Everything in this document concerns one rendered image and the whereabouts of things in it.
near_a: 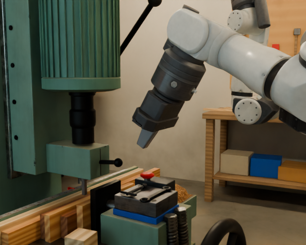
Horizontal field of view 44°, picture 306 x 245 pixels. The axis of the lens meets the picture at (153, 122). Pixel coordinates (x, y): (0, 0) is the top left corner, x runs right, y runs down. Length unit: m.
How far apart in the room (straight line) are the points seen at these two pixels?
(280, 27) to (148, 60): 1.48
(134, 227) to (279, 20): 3.50
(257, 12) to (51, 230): 0.80
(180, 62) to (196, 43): 0.07
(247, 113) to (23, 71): 0.63
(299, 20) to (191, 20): 3.40
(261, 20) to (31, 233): 0.81
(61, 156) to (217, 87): 3.38
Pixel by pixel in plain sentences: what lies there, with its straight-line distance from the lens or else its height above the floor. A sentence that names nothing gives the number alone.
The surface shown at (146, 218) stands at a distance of 0.73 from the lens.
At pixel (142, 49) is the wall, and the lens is 4.50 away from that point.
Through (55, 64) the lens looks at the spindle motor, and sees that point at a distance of 0.82.
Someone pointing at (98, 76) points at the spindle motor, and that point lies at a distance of 0.81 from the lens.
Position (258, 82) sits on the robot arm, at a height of 1.22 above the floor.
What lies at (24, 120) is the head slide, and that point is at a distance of 0.92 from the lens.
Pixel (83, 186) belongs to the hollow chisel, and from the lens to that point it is 0.92.
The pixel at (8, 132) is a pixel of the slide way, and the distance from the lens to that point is 0.97.
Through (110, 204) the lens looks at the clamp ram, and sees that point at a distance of 0.83.
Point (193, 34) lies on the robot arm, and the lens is 0.66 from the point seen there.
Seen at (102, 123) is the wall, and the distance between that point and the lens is 4.82.
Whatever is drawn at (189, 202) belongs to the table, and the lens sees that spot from 1.04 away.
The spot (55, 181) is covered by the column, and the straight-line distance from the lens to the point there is 1.11.
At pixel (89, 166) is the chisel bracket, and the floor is 1.03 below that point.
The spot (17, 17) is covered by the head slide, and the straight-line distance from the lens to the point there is 0.93.
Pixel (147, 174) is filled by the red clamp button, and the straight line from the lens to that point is 0.81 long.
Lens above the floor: 1.24
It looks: 8 degrees down
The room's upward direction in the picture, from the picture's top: straight up
